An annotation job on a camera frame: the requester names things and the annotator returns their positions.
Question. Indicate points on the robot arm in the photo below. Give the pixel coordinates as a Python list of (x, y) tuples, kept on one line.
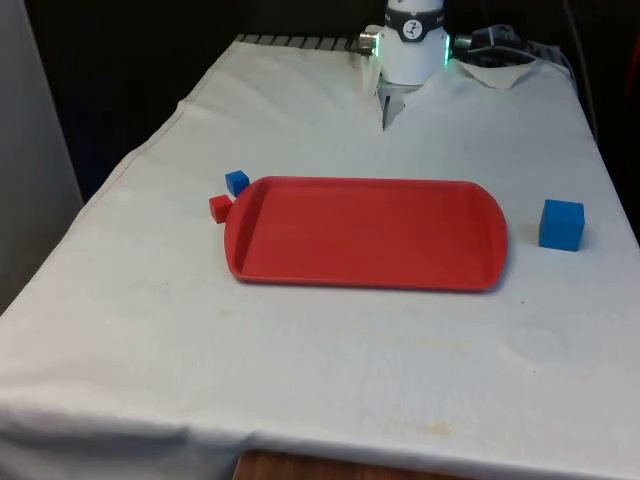
[(410, 55)]

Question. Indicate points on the small red cube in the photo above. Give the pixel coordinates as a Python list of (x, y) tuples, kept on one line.
[(219, 209)]

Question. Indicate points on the red tray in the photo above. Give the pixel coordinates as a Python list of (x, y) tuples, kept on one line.
[(365, 235)]

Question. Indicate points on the small blue cube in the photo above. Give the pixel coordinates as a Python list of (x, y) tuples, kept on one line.
[(236, 181)]

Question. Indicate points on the large blue cube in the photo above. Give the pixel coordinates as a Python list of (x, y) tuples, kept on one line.
[(561, 227)]

